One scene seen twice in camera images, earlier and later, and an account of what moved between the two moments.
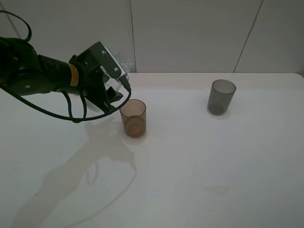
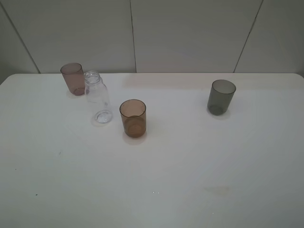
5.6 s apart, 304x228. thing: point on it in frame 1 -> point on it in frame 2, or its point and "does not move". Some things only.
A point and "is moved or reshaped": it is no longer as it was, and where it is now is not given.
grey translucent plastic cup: [220, 96] does not move
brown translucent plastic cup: [133, 115] does not move
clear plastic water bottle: [125, 64] is moved or reshaped
